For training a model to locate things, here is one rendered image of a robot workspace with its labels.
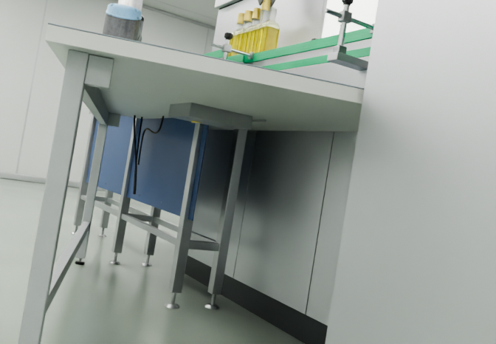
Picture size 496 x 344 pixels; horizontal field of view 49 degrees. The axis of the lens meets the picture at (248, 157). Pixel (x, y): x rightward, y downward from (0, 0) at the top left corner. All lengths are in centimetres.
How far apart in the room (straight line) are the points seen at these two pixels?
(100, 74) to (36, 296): 46
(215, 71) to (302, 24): 101
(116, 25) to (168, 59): 78
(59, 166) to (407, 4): 76
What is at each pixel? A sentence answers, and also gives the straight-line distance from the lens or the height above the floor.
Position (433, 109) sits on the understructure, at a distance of 105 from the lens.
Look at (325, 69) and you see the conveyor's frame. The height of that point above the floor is 86.
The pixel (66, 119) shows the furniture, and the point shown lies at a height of 57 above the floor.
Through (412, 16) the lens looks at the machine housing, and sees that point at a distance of 115.
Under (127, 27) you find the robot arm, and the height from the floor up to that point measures 94.
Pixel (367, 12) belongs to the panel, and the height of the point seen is 109.
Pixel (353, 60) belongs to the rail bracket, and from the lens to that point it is 142.
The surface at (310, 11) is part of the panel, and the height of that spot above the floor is 115.
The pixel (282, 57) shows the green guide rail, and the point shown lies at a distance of 185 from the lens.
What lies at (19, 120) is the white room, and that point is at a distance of 775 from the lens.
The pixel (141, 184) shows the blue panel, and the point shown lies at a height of 41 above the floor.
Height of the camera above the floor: 52
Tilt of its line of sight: 2 degrees up
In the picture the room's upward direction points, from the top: 9 degrees clockwise
